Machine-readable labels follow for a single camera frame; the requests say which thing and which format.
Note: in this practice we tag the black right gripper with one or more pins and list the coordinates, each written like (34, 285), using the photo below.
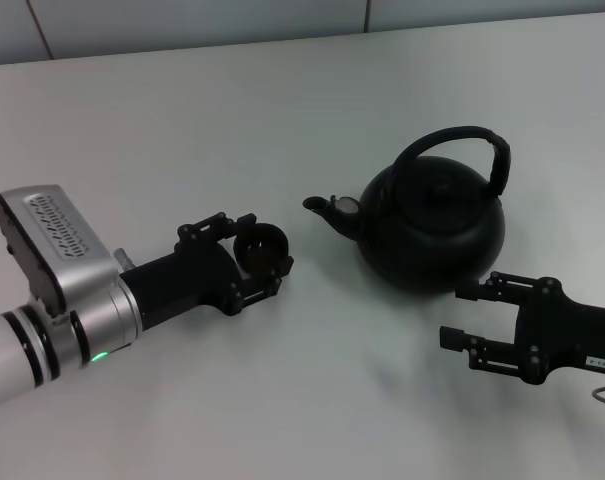
(567, 330)

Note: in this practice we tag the small dark teacup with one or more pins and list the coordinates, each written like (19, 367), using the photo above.
(259, 247)

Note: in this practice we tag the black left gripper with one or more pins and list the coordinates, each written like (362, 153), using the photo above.
(192, 280)

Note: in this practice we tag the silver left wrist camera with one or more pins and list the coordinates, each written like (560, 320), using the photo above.
(52, 235)

